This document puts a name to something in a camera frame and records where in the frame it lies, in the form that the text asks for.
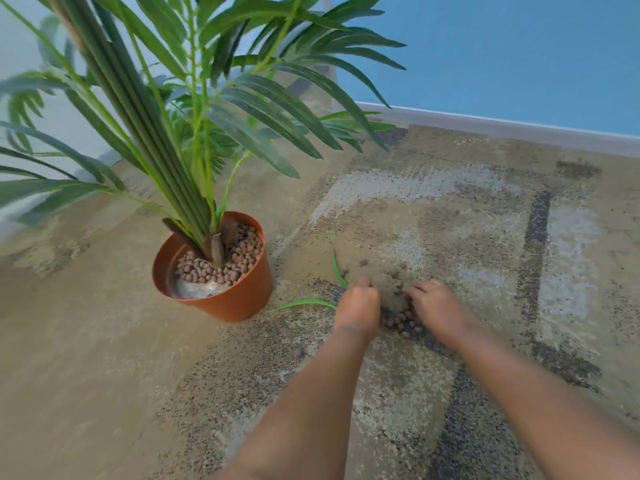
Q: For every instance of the beige patterned carpet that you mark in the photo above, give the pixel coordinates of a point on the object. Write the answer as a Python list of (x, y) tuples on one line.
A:
[(400, 294)]

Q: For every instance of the grey skirting board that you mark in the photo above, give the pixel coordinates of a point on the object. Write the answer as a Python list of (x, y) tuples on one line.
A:
[(500, 125)]

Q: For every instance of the green artificial palm plant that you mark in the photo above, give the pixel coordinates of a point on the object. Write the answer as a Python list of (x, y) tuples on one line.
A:
[(165, 104)]

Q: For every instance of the person's right hand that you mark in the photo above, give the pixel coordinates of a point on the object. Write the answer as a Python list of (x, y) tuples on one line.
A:
[(440, 309)]

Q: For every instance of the person's left forearm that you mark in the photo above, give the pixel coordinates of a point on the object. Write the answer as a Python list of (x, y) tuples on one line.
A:
[(305, 409)]

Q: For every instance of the clay pebbles in pot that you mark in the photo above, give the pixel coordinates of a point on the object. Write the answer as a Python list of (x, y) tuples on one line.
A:
[(230, 264)]

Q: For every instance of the pile of clay pebbles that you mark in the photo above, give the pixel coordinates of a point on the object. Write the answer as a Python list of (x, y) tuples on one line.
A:
[(402, 319)]

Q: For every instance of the person's left fingers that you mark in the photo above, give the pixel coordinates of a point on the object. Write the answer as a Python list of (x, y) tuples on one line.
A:
[(364, 284)]

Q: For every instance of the terracotta plastic plant pot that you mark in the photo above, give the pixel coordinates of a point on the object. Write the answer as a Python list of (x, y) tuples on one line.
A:
[(235, 294)]

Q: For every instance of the person's right forearm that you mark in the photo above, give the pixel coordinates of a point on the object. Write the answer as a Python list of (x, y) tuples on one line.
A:
[(545, 409)]

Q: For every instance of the person's left hand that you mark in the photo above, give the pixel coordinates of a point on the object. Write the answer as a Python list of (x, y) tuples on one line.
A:
[(357, 309)]

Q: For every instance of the person's right fingers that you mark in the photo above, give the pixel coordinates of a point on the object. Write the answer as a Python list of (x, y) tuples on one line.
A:
[(417, 293)]

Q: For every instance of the fallen green palm leaf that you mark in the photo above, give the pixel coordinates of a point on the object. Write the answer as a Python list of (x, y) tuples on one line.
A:
[(325, 294)]

